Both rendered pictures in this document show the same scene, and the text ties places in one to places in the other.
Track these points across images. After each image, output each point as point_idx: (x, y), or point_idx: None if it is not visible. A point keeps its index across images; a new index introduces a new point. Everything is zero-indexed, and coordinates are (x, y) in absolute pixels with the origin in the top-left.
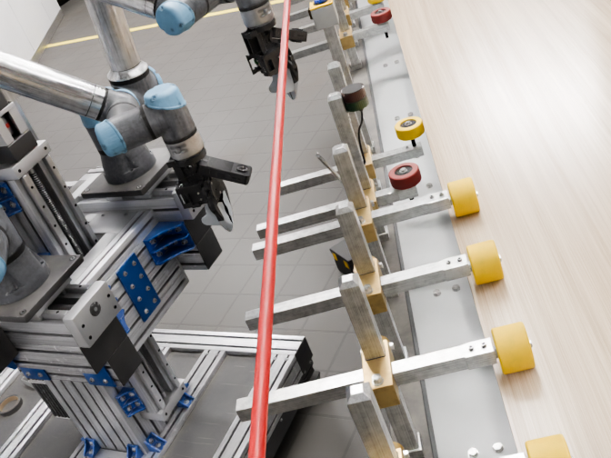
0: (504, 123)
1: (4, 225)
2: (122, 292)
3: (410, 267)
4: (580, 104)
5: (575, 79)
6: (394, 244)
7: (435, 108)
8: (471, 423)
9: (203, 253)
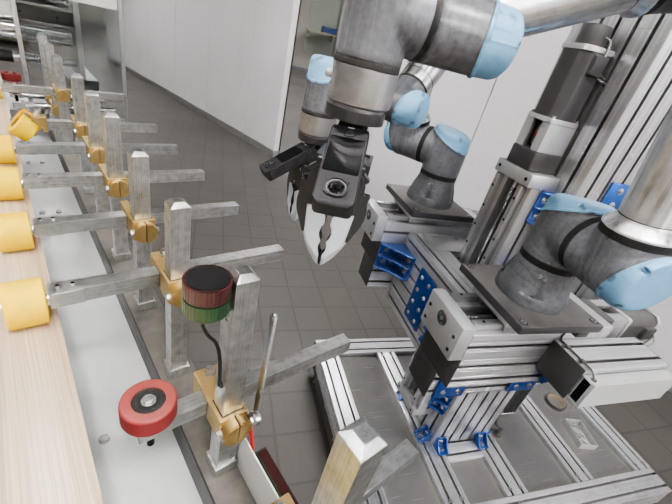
0: None
1: (427, 145)
2: (415, 280)
3: (179, 471)
4: None
5: None
6: (194, 446)
7: None
8: (85, 306)
9: (417, 357)
